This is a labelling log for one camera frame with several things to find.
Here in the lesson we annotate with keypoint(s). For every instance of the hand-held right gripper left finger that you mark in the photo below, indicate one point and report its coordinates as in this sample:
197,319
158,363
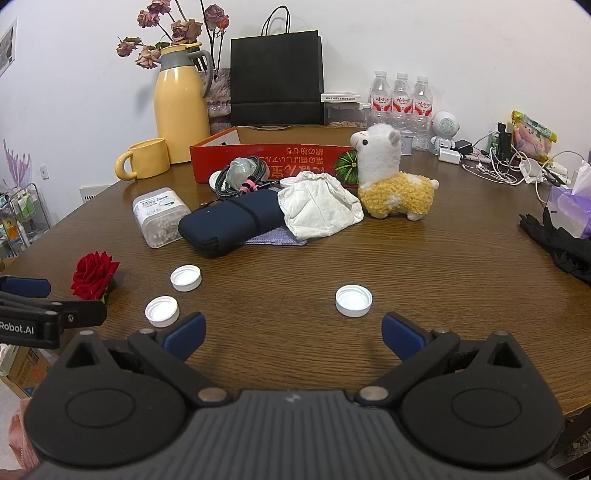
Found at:
187,334

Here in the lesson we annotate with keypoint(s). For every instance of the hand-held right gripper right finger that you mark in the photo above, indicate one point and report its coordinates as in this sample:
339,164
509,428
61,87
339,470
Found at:
401,334

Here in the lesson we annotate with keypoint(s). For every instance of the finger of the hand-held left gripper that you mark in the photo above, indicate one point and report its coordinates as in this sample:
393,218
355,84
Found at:
25,287
78,314

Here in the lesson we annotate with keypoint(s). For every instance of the white plastic cap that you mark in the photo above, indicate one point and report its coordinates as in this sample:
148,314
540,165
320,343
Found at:
186,278
162,311
353,301
215,179

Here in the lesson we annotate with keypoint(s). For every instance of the red artificial rose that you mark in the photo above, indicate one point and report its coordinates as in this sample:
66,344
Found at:
92,274

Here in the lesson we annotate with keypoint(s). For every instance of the navy zip pouch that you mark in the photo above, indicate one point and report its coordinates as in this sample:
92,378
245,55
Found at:
226,221

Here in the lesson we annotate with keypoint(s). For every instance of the cotton swab box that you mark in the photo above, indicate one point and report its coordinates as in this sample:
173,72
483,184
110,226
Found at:
159,217

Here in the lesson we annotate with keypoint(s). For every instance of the purple woven cloth bag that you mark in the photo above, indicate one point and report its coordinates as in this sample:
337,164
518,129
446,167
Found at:
277,239

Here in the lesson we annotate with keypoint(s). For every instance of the white and yellow alpaca plush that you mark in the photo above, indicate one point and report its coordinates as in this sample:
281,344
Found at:
392,184

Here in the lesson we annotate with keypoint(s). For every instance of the white cloth bag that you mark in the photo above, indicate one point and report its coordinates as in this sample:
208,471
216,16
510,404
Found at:
318,207

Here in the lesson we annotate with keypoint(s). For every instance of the clear plastic bag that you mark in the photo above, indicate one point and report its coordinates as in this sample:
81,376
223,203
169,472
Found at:
242,170

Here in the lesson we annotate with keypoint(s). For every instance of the red cardboard box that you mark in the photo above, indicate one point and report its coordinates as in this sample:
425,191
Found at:
277,159

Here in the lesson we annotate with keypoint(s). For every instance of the cardboard box on floor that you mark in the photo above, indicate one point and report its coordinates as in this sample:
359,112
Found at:
25,369

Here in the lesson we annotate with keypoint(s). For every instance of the metal storage rack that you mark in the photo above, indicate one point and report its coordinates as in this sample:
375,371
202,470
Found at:
21,221

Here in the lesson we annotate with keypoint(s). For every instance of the pink cloth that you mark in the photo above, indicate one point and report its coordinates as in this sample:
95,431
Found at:
23,438

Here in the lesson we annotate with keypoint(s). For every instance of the purple plant decoration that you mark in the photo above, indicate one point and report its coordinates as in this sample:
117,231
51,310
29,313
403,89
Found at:
16,166

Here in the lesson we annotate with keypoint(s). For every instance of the yellow mug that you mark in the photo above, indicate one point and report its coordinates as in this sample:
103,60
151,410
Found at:
147,159

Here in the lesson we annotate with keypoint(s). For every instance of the black gloves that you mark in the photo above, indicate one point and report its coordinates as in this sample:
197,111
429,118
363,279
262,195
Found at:
558,249

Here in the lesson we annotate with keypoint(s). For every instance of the white charger block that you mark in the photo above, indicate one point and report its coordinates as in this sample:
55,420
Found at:
449,155

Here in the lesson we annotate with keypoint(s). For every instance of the small white tin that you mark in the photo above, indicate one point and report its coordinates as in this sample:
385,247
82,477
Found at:
407,143

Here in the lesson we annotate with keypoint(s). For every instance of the black power adapter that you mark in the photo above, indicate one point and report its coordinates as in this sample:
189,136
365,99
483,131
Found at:
464,147

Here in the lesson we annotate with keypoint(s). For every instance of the white power adapter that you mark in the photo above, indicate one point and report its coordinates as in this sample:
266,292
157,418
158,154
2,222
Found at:
531,170

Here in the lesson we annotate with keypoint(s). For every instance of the white robot toy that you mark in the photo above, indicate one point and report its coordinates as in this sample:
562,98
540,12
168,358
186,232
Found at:
443,129

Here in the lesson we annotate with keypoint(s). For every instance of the purple tissue box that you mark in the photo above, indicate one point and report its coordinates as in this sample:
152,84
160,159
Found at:
572,207

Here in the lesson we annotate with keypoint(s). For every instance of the black upright device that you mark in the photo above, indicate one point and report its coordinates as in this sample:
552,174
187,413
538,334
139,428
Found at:
504,141

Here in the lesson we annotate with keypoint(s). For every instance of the yellow thermos jug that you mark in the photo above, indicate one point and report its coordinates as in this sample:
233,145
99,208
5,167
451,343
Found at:
181,110

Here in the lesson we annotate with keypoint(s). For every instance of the clear snack container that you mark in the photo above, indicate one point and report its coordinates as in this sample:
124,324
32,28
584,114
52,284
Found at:
344,115

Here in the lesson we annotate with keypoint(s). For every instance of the clear water bottle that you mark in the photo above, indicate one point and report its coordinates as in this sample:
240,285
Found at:
381,99
401,99
422,106

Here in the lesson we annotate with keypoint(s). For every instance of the fuzzy pink vase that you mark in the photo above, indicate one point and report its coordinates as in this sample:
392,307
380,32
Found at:
219,99

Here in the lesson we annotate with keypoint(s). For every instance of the colourful snack bag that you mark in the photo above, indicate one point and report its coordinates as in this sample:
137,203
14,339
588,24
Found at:
533,134

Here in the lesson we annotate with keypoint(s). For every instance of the flat white box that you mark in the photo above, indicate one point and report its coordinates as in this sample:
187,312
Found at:
340,97

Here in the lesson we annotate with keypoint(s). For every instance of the black paper bag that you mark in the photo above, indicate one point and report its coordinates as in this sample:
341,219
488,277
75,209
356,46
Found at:
277,78

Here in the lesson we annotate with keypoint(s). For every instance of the dried rose bouquet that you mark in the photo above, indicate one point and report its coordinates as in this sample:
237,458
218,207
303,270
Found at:
178,27

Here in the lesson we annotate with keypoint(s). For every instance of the white wall outlet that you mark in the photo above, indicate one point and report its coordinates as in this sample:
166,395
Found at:
45,171

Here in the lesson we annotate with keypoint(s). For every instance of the white wall vent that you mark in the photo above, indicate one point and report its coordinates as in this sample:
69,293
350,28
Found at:
94,192

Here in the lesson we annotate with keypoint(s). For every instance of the wall picture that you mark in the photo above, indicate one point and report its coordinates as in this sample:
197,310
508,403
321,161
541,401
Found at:
7,48

